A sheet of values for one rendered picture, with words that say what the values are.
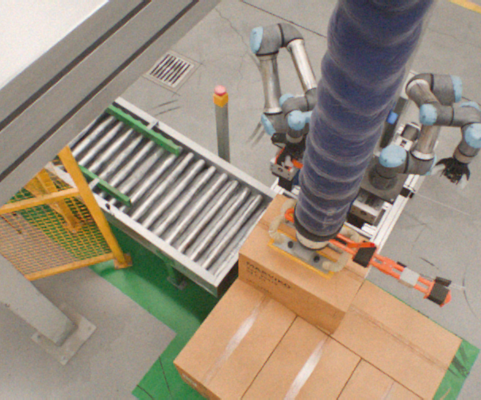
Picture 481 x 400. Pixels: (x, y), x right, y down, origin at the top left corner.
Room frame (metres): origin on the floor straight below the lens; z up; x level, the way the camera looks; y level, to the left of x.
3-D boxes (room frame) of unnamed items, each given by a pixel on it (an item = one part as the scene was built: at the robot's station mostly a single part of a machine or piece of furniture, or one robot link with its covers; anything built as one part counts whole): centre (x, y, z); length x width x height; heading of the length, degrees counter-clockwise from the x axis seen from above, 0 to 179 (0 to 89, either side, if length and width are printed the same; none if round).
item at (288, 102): (1.50, -0.23, 1.48); 0.11 x 0.11 x 0.08; 15
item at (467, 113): (1.18, -0.82, 1.82); 0.11 x 0.11 x 0.08; 84
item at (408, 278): (0.79, -0.73, 1.17); 0.07 x 0.07 x 0.04; 58
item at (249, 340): (0.61, -0.41, 0.34); 1.20 x 1.00 x 0.40; 54
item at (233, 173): (2.19, 0.71, 0.50); 2.31 x 0.05 x 0.19; 54
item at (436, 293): (0.71, -0.84, 1.18); 0.08 x 0.07 x 0.05; 58
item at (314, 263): (0.95, -0.28, 1.08); 0.34 x 0.10 x 0.05; 58
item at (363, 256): (0.90, -0.55, 1.18); 0.10 x 0.08 x 0.06; 148
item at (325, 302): (1.03, -0.34, 0.74); 0.60 x 0.40 x 0.40; 58
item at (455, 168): (1.07, -0.82, 1.66); 0.09 x 0.08 x 0.12; 148
